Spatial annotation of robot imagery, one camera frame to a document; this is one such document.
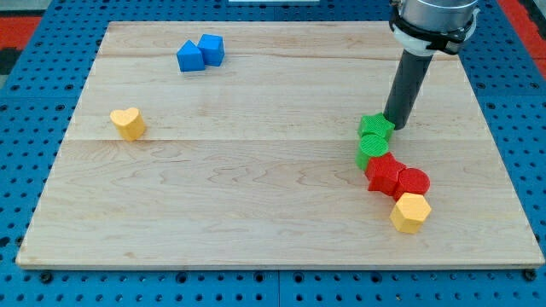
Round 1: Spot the blue pentagon block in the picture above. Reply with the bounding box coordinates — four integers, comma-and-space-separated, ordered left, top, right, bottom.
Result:
176, 40, 205, 72

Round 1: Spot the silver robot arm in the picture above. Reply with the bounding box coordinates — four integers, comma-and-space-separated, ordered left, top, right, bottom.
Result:
389, 0, 479, 57

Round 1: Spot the green cylinder block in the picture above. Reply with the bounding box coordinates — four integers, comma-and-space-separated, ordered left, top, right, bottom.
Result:
355, 134, 389, 171

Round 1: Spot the yellow heart block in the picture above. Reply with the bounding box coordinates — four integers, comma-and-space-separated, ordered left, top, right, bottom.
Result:
110, 107, 146, 142

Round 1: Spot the red cylinder block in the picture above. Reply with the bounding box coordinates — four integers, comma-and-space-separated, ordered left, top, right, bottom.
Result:
392, 168, 431, 201

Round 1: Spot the green star block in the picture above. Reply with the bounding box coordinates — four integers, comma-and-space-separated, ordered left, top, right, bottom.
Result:
357, 113, 395, 142

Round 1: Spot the yellow hexagon block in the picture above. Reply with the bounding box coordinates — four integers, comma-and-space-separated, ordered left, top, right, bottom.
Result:
389, 193, 432, 234

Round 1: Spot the wooden board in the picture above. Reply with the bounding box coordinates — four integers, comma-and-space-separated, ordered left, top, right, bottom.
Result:
16, 21, 544, 270

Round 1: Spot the red star block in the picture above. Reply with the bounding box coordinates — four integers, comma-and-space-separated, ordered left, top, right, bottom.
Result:
364, 152, 407, 196

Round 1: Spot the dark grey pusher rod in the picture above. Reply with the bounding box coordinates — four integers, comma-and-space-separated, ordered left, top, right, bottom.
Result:
383, 50, 433, 130

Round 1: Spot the blue cube block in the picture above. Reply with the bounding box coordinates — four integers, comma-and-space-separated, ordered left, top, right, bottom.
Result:
197, 33, 224, 67

